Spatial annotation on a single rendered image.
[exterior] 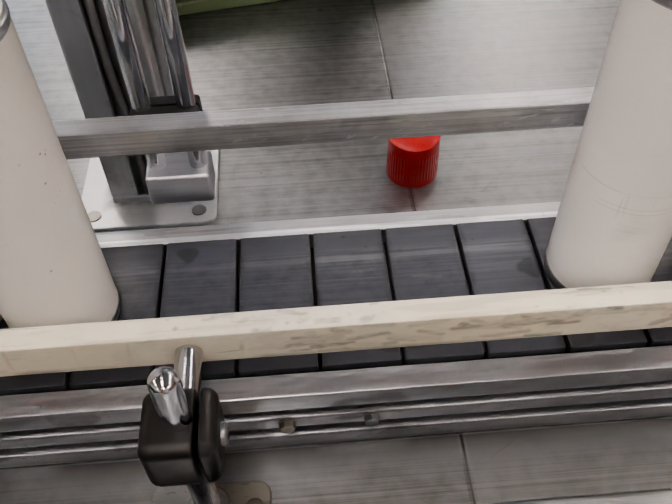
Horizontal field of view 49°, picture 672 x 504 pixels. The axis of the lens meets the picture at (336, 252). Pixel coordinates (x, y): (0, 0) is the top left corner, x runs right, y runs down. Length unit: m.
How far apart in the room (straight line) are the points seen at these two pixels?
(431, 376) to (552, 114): 0.13
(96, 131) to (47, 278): 0.07
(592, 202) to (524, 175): 0.18
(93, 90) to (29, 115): 0.16
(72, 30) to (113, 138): 0.10
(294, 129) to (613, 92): 0.13
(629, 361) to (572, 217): 0.07
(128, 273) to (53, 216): 0.09
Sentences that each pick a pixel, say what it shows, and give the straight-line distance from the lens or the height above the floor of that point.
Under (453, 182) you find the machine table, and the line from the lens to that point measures 0.50.
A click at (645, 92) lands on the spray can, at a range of 0.30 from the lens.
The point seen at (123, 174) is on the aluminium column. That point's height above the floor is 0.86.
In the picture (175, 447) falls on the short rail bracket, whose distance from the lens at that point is 0.29.
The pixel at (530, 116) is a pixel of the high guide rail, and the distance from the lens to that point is 0.35.
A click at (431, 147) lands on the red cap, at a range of 0.47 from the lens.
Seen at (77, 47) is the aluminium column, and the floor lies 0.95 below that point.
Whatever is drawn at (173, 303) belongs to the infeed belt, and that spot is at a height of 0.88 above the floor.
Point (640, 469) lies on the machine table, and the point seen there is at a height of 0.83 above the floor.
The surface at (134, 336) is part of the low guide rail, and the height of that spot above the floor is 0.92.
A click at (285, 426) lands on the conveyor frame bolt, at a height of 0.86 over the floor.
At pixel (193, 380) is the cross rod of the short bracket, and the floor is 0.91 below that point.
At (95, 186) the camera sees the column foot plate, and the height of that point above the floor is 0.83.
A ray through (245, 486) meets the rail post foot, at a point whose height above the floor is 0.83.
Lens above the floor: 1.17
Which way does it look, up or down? 49 degrees down
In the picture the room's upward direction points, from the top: 2 degrees counter-clockwise
